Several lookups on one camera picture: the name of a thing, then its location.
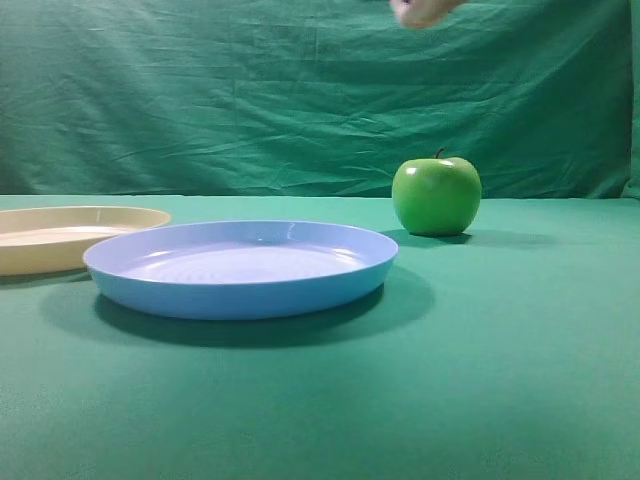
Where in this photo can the blue plastic plate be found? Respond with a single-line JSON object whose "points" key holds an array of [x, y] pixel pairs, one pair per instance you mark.
{"points": [[241, 270]]}

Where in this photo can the green backdrop cloth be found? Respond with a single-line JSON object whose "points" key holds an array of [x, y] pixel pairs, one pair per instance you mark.
{"points": [[316, 98]]}

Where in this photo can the yellow plastic plate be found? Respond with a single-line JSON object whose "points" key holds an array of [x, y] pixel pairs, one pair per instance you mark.
{"points": [[53, 239]]}

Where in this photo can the green apple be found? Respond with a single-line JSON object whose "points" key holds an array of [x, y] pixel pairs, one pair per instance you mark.
{"points": [[436, 197]]}

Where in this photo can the green table cloth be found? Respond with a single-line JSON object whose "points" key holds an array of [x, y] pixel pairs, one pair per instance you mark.
{"points": [[509, 353]]}

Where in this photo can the yellow bread with red top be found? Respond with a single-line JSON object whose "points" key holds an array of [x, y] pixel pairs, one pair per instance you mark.
{"points": [[420, 14]]}

